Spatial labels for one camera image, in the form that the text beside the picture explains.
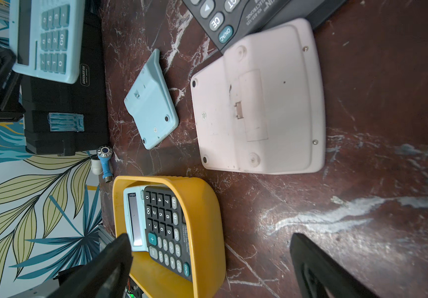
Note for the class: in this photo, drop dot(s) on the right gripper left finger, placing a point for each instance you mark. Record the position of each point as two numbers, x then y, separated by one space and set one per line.
104 277

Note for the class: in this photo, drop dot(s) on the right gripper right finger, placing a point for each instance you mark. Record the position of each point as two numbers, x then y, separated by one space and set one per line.
319 275

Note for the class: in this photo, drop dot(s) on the light blue calculator face up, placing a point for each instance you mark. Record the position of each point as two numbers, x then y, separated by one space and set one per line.
46 38

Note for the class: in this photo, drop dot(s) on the black calculator face down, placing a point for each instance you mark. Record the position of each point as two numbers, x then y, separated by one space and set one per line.
166 231

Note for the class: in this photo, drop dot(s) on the yellow plastic storage tray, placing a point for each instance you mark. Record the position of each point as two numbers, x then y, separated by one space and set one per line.
202 213

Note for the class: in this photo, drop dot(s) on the light blue calculator face down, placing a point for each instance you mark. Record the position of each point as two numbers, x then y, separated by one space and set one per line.
150 104

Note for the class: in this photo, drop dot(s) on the pink calculator face down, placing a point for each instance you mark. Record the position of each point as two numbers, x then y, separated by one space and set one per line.
260 108

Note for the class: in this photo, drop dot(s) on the black calculator with grey keys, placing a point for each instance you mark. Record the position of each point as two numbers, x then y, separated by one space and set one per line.
227 21

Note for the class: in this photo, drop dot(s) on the black plastic toolbox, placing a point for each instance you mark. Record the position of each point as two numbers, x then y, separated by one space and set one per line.
87 97

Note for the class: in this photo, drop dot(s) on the white pipe fitting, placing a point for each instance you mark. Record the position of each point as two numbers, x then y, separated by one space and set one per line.
96 165

